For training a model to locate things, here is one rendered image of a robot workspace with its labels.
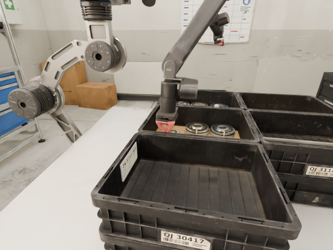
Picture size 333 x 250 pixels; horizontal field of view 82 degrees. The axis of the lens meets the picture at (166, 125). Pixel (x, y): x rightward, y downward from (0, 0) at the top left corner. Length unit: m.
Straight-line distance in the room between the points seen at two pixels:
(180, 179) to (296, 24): 3.81
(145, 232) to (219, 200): 0.21
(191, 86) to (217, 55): 3.20
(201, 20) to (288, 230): 0.57
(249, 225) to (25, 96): 1.18
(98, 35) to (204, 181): 0.82
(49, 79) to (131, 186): 0.92
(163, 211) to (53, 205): 0.49
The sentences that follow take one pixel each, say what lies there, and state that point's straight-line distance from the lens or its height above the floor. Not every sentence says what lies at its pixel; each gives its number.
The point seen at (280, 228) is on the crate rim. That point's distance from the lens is 0.42.
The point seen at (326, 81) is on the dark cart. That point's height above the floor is 0.82.
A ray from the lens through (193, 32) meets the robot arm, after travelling 0.67.
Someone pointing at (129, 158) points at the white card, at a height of 0.90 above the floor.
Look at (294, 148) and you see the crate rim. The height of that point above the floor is 0.92.
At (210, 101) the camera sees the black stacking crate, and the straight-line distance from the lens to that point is 1.19.
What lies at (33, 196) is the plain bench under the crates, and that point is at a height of 0.70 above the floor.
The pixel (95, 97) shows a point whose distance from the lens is 3.69.
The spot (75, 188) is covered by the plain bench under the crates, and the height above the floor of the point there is 0.70.
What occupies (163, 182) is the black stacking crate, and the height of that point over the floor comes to 0.83.
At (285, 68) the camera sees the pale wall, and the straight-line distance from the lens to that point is 4.22.
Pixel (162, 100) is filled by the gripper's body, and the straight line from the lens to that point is 0.67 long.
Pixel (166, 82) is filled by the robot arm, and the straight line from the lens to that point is 0.66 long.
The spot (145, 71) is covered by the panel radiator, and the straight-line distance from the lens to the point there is 3.80.
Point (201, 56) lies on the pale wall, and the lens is 3.81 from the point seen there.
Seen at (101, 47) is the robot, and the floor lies 1.17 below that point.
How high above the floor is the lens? 1.22
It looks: 25 degrees down
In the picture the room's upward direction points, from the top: straight up
